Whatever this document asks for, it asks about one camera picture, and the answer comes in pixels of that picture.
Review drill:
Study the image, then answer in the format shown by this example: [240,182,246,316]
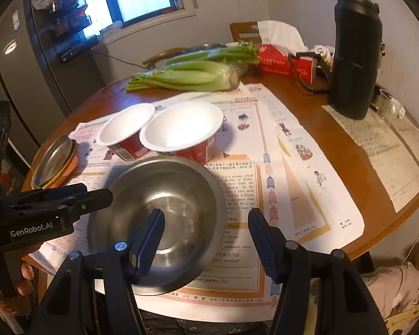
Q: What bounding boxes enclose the orange plastic plate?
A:
[48,156,78,188]

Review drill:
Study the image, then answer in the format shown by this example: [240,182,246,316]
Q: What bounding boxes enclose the steel pan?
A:
[31,135,78,189]

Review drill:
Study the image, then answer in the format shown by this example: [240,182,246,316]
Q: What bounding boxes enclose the large steel bowl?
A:
[87,156,227,296]

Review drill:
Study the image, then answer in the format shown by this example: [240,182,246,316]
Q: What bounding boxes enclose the red paper bowl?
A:
[140,101,224,165]
[96,103,155,161]

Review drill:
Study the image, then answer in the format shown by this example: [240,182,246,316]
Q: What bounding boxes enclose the yellow shell-shaped plate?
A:
[41,139,78,189]

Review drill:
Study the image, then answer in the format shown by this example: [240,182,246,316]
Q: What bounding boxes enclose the left hand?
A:
[0,260,35,316]

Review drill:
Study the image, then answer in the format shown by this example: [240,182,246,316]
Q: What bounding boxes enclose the newspaper sheets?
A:
[33,84,364,322]

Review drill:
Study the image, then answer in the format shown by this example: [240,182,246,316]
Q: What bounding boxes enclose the grey refrigerator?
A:
[0,0,104,161]

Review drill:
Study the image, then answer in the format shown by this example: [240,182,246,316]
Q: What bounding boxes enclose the curved wooden chair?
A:
[142,47,186,70]

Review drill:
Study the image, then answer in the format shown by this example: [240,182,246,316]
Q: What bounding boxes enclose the paper sheets under glass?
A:
[323,105,419,212]

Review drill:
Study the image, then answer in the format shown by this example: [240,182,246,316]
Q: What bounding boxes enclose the celery bunch front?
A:
[125,61,241,92]

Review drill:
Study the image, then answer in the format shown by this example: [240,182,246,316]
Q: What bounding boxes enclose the celery bunch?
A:
[125,61,241,92]
[166,42,260,65]

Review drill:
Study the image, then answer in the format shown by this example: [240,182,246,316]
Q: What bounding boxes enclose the red tissue box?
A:
[256,20,318,86]

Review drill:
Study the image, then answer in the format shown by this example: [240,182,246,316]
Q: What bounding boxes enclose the black fridge side rack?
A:
[30,0,99,64]

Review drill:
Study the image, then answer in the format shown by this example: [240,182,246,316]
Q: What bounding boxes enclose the small steel bowl background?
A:
[183,43,226,53]

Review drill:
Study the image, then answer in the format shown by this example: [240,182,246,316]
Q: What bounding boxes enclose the celery bunch back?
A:
[166,42,260,65]

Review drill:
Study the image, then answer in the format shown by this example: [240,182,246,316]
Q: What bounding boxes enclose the black thermos bottle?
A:
[328,0,382,120]

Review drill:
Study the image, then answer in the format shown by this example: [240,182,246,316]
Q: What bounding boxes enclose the wooden chair backrest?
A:
[230,21,262,44]

